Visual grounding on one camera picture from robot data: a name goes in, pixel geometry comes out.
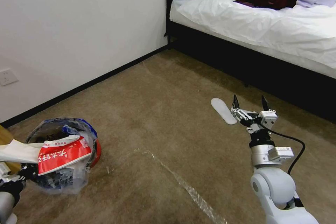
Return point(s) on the white crumpled paper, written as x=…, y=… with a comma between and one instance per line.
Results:
x=18, y=151

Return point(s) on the red white snack package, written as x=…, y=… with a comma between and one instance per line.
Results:
x=61, y=157

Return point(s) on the white flat shoe insole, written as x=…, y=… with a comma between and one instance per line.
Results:
x=223, y=109

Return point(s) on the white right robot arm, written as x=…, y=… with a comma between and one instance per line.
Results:
x=273, y=184

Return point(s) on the white wall socket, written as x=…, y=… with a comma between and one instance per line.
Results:
x=8, y=77

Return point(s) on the red round trash bin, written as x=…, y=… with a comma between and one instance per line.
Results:
x=97, y=153

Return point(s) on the white mattress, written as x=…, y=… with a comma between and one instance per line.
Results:
x=296, y=56

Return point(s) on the white crumpled duvet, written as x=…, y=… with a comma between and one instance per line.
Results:
x=262, y=22

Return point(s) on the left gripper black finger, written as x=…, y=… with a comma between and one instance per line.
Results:
x=28, y=171

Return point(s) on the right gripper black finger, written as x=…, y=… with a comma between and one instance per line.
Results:
x=241, y=113
x=266, y=103

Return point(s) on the clear blue-printed bin liner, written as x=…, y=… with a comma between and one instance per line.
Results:
x=76, y=179

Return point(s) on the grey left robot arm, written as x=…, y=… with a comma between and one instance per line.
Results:
x=6, y=204

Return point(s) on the black bed frame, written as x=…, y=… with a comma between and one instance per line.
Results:
x=236, y=64

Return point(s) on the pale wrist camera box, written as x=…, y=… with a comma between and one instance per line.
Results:
x=268, y=119

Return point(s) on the black baseboard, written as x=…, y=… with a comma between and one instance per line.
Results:
x=86, y=83

